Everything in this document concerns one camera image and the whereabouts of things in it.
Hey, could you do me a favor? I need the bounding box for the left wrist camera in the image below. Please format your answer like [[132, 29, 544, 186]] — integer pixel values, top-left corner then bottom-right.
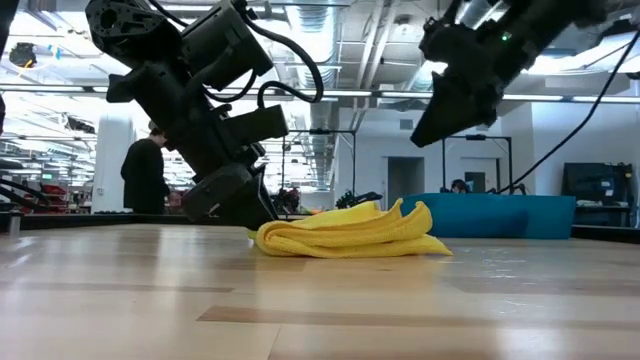
[[179, 0, 275, 92]]

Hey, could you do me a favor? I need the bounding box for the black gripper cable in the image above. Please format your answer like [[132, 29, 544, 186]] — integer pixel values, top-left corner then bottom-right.
[[497, 29, 640, 195], [147, 0, 325, 110]]

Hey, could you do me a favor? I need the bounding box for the red toolbox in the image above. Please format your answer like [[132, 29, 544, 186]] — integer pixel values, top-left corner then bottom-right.
[[38, 183, 68, 210]]

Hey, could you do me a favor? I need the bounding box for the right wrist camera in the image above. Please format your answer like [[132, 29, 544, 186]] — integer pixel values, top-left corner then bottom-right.
[[419, 16, 485, 76]]

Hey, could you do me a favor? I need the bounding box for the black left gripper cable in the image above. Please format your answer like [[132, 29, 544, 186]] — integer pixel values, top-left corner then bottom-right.
[[147, 0, 325, 110]]

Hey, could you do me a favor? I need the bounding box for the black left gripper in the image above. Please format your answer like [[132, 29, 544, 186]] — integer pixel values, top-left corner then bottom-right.
[[105, 62, 290, 231]]

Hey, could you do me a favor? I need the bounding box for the yellow microfiber towel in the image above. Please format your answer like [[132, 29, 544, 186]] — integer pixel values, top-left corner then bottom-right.
[[248, 198, 454, 260]]

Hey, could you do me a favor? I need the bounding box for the teal plastic basket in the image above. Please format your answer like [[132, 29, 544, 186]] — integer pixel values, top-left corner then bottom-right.
[[399, 193, 577, 240]]

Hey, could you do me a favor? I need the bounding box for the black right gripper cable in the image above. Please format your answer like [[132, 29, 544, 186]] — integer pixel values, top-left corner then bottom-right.
[[497, 29, 640, 195]]

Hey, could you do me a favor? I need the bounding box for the black metal gantry frame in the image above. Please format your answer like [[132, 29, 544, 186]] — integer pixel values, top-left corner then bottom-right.
[[441, 133, 514, 195]]

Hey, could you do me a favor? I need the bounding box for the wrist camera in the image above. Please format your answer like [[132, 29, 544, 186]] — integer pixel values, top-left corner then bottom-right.
[[419, 16, 485, 76], [179, 0, 275, 92]]

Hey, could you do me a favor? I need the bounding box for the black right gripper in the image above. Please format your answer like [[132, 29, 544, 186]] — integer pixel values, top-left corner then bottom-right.
[[409, 19, 544, 149]]

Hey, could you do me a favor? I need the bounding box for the black ceiling lamp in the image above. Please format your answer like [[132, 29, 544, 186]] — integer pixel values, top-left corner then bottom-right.
[[8, 42, 37, 70]]

